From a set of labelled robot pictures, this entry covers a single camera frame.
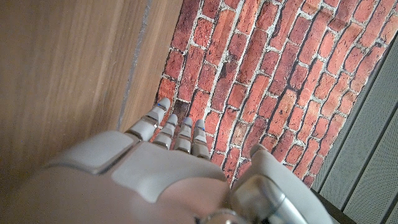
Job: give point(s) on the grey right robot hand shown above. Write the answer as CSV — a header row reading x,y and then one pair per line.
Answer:
x,y
155,174

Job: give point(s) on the red brick print backdrop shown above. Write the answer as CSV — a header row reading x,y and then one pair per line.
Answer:
x,y
264,77

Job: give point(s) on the grey partition panel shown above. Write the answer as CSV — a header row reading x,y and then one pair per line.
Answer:
x,y
363,155

